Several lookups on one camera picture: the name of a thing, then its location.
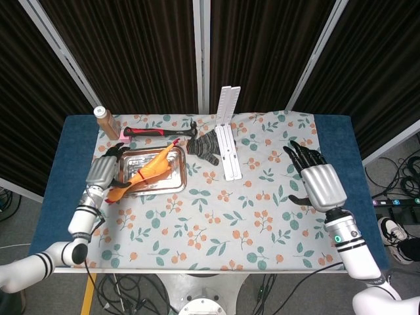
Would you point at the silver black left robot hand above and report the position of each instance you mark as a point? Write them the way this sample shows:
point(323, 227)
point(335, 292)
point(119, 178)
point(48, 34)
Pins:
point(100, 172)

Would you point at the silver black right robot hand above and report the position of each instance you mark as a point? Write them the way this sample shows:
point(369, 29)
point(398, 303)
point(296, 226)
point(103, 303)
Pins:
point(323, 185)

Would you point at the orange rubber chicken toy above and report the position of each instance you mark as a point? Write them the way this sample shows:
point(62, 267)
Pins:
point(154, 169)

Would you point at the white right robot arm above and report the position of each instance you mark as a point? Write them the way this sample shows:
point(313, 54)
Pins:
point(357, 252)

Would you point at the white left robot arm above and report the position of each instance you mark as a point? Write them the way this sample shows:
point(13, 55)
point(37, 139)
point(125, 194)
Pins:
point(80, 223)

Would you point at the stainless steel rectangular tray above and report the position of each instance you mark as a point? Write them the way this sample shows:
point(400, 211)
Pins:
point(177, 183)

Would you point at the pink eraser block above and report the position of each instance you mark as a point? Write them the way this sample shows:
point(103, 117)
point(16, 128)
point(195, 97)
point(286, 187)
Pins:
point(125, 139)

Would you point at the brown juice bottle white cap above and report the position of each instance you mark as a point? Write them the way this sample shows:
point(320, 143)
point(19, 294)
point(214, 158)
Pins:
point(110, 126)

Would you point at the blue table cover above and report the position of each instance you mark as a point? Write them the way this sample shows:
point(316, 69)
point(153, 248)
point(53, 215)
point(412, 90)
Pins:
point(338, 131)

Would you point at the black power strip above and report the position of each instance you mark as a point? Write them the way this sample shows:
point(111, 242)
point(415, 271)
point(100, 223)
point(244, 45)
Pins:
point(393, 202)

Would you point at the white black sneaker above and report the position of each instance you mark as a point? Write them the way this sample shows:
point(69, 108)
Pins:
point(390, 231)

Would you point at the dark corrugated partition panel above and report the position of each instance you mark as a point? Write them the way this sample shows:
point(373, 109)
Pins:
point(377, 65)
point(26, 98)
point(262, 42)
point(131, 49)

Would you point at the grey striped knit glove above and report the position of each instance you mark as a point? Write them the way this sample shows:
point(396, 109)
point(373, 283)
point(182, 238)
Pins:
point(203, 147)

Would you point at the white folding laptop stand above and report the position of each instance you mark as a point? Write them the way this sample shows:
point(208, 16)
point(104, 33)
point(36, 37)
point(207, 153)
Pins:
point(226, 138)

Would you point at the black trouser leg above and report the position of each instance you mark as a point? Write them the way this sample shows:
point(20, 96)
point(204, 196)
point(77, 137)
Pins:
point(411, 249)

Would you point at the floral fruit print tablecloth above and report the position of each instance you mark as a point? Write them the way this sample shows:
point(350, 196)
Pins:
point(213, 236)

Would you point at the yellow floor tape strip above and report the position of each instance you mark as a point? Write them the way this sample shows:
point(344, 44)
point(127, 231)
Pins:
point(88, 295)

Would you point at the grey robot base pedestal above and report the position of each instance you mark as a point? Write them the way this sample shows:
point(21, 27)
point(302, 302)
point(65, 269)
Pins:
point(200, 288)

